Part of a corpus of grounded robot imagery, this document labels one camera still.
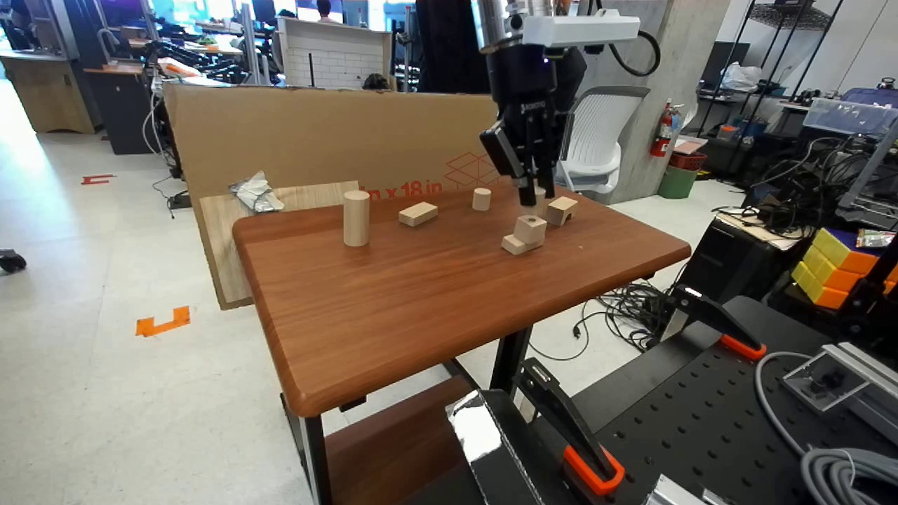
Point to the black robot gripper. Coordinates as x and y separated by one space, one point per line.
532 109

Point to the robot arm with white link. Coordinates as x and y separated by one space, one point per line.
502 24

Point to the small wooden cylinder block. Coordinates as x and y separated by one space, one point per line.
481 200

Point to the wooden block behind pile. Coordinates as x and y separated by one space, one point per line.
561 209

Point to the wooden arch block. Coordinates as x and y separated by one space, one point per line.
415 214

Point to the tall wooden cylinder block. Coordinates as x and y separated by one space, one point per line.
355 216

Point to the large cardboard sheet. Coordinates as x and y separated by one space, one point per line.
312 146

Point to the crumpled white paper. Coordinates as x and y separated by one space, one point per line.
257 195

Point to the black perforated workbench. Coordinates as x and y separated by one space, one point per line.
688 411

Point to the orange-handled black clamp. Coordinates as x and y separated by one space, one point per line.
730 331

